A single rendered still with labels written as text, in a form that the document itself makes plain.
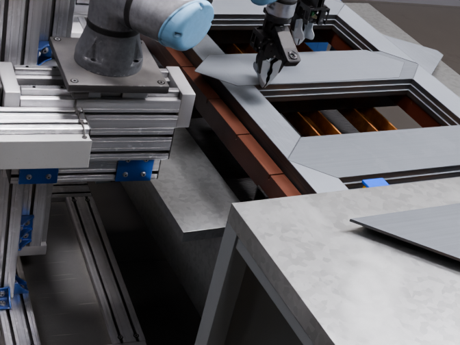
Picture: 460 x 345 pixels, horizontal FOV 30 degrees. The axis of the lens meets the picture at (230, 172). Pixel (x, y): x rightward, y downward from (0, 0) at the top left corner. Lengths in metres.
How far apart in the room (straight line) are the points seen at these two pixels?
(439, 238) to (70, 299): 1.26
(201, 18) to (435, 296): 0.73
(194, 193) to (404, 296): 0.88
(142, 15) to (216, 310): 0.61
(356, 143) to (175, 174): 0.48
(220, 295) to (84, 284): 1.01
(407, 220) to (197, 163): 0.86
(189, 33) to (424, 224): 0.60
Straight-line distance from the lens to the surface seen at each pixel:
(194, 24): 1.76
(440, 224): 1.62
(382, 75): 2.65
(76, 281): 2.58
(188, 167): 2.28
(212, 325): 1.66
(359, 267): 1.47
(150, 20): 1.76
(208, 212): 2.13
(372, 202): 1.65
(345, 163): 2.12
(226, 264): 1.57
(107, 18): 1.84
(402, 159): 2.22
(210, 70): 2.38
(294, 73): 2.49
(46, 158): 1.82
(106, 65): 1.86
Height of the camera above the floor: 1.91
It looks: 32 degrees down
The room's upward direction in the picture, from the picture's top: 14 degrees clockwise
